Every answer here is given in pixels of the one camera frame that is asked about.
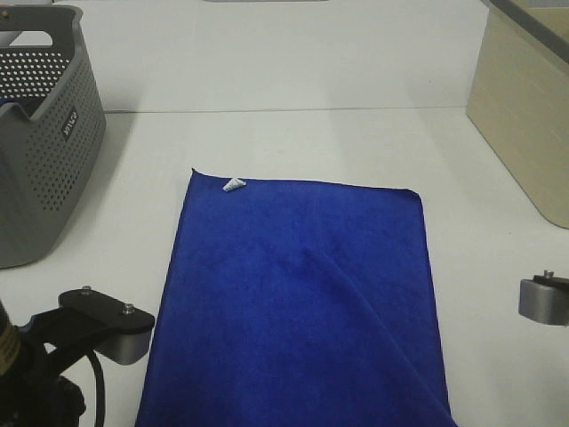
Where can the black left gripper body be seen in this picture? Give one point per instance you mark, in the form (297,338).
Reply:
(33,357)

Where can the blue microfibre towel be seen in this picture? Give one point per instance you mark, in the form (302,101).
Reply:
(297,303)

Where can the grey perforated plastic basket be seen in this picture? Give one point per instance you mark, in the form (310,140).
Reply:
(52,127)

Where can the beige storage box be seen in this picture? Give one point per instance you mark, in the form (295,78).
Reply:
(519,98)

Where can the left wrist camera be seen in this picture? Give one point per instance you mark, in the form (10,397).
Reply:
(117,330)

